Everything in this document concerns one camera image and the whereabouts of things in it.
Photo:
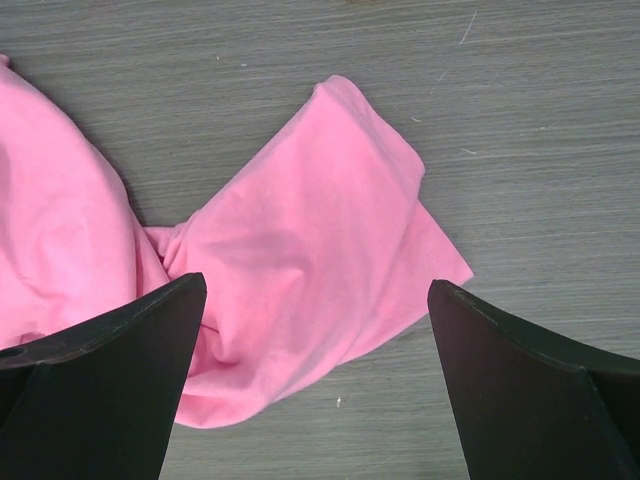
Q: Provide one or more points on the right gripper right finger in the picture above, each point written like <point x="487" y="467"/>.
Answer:
<point x="530" y="403"/>

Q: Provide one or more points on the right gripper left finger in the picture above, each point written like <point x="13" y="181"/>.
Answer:
<point x="98" y="400"/>

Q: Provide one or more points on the pink t shirt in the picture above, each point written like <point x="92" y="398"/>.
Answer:
<point x="317" y="252"/>

